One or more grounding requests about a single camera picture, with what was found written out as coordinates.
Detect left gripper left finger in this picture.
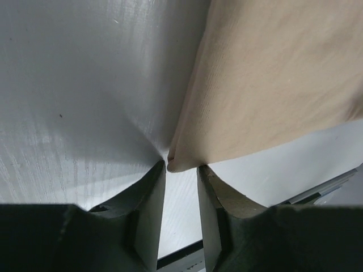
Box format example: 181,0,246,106
1,161,166,271

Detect front aluminium rail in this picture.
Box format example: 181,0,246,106
280,169,357,205

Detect beige t shirt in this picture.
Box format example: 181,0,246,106
168,1,362,172

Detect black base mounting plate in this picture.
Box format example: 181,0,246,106
157,240,206,272

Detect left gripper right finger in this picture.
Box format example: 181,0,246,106
197,165,362,271

